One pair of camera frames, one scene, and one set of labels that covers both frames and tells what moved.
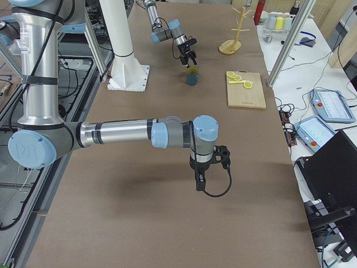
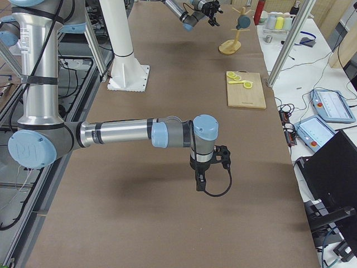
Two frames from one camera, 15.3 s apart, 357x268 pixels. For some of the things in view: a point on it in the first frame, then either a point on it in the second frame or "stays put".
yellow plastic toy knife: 235,82 stays put
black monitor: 331,176 stays put
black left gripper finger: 193,56 -> 217,9
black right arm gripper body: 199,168 stays put
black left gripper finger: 184,59 -> 213,22
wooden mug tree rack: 231,46 stays put
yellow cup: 279,21 stays put
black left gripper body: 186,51 -> 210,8
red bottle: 259,11 stays put
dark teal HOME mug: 192,75 -> 244,21
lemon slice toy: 231,74 stays put
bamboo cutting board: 239,96 stays put
